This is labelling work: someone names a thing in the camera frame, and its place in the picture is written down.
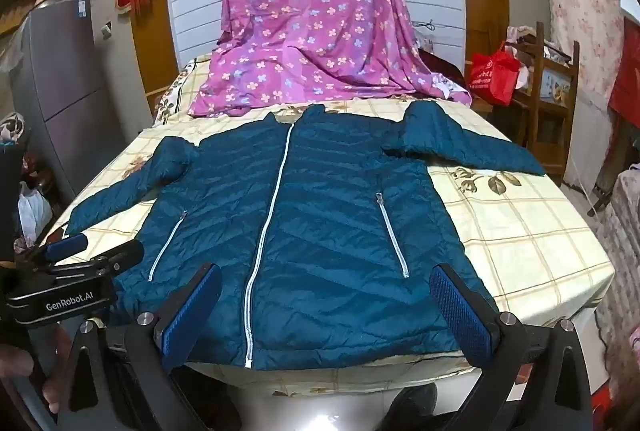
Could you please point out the floral covered furniture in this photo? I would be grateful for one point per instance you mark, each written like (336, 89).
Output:
(622, 251)

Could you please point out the white plastic bag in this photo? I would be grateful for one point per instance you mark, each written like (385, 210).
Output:
(35, 213)

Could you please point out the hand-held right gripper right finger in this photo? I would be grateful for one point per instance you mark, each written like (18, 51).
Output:
(460, 318)

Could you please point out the pink floral curtain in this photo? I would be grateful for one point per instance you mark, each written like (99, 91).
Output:
(580, 11)

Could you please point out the person's dark shoe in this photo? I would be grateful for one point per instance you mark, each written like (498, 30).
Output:
(412, 406)

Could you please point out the teal puffer jacket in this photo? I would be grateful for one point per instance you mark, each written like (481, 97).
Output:
(320, 211)

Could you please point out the wooden chair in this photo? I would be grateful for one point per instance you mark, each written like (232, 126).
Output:
(547, 111)

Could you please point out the crumpled light clothes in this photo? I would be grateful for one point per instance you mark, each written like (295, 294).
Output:
(520, 56)

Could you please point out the red hanging cloth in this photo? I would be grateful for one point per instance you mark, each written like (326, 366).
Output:
(627, 76)

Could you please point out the purple floral sheet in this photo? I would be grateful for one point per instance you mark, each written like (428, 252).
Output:
(320, 36)

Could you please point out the person's left hand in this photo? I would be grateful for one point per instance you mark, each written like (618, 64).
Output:
(15, 361)

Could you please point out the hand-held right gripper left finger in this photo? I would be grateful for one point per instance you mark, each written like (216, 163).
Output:
(192, 316)

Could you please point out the grey refrigerator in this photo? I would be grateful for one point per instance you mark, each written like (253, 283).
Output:
(60, 86)

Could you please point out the cream checked floral bedsheet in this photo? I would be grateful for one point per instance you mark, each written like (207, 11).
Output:
(525, 231)

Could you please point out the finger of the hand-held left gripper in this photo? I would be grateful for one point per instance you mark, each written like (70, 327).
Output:
(67, 247)
(120, 257)

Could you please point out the red shopping bag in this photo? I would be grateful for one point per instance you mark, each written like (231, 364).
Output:
(492, 76)

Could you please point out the wall socket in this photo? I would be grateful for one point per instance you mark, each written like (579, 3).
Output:
(105, 32)

